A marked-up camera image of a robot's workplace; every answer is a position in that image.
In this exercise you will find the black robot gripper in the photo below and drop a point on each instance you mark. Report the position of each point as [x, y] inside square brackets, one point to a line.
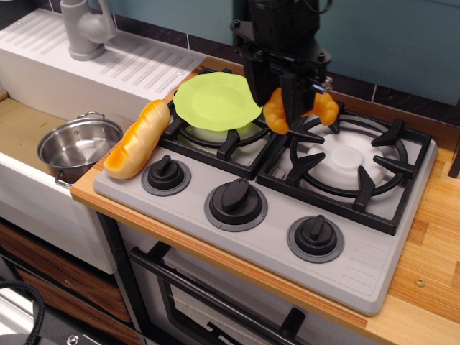
[278, 46]

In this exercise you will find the orange toy croissant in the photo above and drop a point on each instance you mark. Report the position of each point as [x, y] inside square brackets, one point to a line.
[324, 107]

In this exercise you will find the toy baguette bread loaf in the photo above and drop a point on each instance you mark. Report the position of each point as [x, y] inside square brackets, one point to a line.
[138, 142]

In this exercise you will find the light green plastic plate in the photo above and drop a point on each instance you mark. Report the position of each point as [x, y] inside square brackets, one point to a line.
[216, 101]

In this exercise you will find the small stainless steel pot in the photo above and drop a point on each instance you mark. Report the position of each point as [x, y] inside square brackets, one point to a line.
[72, 149]

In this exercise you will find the white toy sink unit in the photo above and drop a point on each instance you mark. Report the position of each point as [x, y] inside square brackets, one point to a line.
[46, 87]

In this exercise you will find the black left burner grate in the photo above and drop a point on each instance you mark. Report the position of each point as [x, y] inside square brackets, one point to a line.
[242, 152]

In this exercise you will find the black burner grate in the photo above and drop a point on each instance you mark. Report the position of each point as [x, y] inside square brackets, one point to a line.
[242, 152]
[369, 171]

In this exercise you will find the black right burner grate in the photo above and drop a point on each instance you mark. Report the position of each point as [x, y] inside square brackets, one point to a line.
[369, 171]

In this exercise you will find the middle black stove knob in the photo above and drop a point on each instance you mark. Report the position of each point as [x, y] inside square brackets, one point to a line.
[236, 206]

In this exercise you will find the black stove knob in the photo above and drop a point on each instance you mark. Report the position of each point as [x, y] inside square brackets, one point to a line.
[166, 177]
[236, 206]
[315, 239]

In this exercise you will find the left black stove knob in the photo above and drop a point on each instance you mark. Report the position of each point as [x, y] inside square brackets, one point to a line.
[166, 177]

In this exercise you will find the right black stove knob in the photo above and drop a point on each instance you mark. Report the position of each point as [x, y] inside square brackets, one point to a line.
[315, 239]

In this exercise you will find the grey toy stove top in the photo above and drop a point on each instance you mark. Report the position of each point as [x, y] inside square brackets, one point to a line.
[359, 277]

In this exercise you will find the grey toy faucet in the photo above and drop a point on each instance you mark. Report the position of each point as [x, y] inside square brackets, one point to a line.
[87, 32]

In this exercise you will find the wooden drawer front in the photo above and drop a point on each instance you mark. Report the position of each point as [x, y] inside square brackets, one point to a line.
[78, 291]

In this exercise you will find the black oven door handle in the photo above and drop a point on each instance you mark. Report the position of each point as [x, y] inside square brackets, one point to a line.
[211, 299]

